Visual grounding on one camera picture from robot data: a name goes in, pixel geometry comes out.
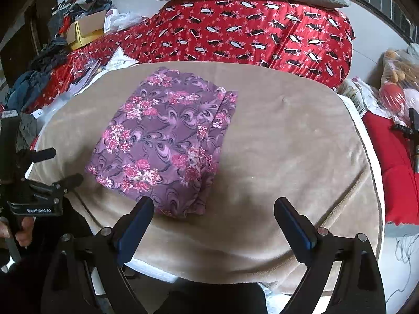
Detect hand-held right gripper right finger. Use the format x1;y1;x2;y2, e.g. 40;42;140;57
274;197;387;314

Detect black tripod device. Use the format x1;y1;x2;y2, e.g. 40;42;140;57
389;107;419;174

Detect red printed quilt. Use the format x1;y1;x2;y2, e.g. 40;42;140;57
26;0;356;112

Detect yellow box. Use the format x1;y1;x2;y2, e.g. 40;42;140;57
67;23;105;50

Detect white printed cloth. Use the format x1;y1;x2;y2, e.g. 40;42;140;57
337;77;384;119

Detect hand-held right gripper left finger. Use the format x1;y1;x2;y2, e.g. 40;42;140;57
41;196;155;314

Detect beige blanket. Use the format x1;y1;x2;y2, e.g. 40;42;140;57
28;61;385;296

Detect person's left hand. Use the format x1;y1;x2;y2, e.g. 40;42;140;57
0;217;35;246

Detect plastic bag of plush toys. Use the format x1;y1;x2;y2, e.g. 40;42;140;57
380;48;419;118

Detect red cloth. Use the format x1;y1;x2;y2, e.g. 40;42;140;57
362;109;419;227

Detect cardboard box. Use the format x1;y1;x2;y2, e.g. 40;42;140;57
67;10;108;38

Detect pile of dark clothes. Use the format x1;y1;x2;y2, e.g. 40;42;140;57
5;0;113;110

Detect dark wooden cabinet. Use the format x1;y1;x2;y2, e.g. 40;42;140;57
0;0;71;82

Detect white plastic bag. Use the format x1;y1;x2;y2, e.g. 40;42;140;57
105;8;148;34

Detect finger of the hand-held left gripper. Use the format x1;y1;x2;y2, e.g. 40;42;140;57
28;173;84;197
18;148;57;165

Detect purple floral garment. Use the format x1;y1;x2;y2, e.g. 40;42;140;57
86;67;238;218

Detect white papers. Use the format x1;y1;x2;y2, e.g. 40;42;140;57
69;46;138;95

